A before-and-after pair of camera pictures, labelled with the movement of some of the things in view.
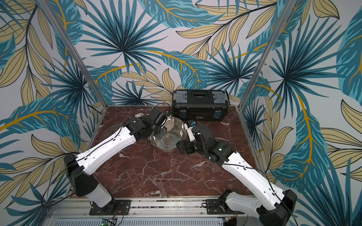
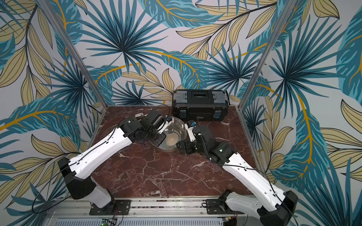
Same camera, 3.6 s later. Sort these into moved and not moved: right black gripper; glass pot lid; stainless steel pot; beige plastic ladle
Moved: beige plastic ladle
Not moved: stainless steel pot; glass pot lid; right black gripper
